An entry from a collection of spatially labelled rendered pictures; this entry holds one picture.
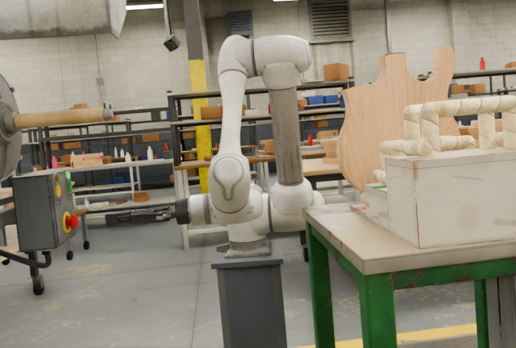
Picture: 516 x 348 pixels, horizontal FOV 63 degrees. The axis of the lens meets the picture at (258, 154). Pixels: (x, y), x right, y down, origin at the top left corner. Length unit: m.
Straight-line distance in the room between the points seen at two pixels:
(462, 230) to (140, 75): 11.62
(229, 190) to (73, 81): 11.71
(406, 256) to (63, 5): 0.78
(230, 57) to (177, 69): 10.67
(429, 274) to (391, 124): 0.48
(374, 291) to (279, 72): 0.85
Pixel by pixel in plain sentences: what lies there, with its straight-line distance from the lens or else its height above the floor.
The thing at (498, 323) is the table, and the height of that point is 0.56.
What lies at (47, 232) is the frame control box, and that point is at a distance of 1.26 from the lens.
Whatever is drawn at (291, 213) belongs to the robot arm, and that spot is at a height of 0.86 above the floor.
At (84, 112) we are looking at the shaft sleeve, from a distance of 0.99.
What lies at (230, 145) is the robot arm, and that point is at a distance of 1.14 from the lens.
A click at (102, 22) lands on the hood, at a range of 0.86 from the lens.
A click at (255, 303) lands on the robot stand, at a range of 1.72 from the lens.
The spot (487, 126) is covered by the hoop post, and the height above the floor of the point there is 1.15.
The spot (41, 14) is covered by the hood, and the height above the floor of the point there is 1.43.
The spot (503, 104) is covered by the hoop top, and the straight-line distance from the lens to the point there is 0.96.
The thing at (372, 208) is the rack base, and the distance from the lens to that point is 1.11.
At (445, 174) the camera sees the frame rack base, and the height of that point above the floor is 1.07.
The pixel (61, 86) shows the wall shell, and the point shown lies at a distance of 12.74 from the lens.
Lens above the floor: 1.18
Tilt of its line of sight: 3 degrees down
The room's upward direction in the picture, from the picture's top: 5 degrees counter-clockwise
